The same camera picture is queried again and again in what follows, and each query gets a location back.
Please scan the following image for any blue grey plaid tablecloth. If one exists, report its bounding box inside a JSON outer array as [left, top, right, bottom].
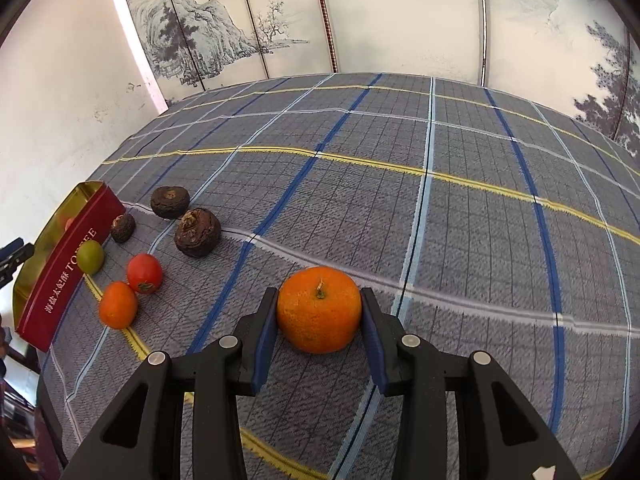
[[37, 72, 640, 480]]

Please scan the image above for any red cherry tomato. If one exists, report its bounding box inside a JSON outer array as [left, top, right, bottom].
[[126, 253, 164, 295]]

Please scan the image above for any red and gold tin box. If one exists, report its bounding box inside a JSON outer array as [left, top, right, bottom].
[[12, 181, 126, 353]]

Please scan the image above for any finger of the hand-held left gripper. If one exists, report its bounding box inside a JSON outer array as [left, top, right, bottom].
[[0, 237, 36, 286]]

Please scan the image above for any landscape painted folding screen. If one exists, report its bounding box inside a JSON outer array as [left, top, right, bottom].
[[120, 0, 640, 156]]

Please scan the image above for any small green fruit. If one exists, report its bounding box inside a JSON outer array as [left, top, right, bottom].
[[76, 240, 106, 276]]

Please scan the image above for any large brown water chestnut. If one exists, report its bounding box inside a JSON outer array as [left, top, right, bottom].
[[174, 208, 222, 259]]

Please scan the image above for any small orange mandarin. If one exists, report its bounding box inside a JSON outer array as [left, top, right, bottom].
[[98, 281, 139, 330]]

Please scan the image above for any small brown water chestnut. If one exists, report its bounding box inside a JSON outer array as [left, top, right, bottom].
[[110, 213, 136, 244]]

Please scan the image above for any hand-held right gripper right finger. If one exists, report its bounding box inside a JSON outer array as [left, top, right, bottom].
[[360, 287, 583, 480]]

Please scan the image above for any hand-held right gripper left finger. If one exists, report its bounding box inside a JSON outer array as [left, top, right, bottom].
[[60, 287, 279, 480]]

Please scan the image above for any large orange mandarin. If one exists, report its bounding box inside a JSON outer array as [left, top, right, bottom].
[[276, 266, 362, 355]]

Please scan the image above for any dark wooden cabinet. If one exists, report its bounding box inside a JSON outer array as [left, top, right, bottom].
[[0, 310, 66, 468]]

